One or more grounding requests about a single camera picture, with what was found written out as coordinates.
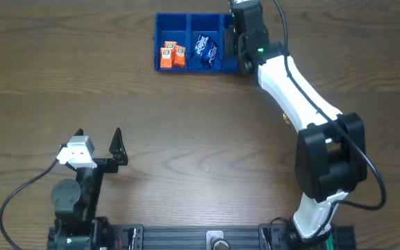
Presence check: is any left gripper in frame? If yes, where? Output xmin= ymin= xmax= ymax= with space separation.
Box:
xmin=73 ymin=126 xmax=129 ymax=174

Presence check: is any blue tray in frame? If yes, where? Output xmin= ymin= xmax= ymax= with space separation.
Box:
xmin=153 ymin=12 xmax=241 ymax=74

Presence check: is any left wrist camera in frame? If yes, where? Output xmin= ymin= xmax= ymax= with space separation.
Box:
xmin=56 ymin=135 xmax=97 ymax=170

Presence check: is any mounting rail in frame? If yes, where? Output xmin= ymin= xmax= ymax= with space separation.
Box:
xmin=111 ymin=224 xmax=356 ymax=250

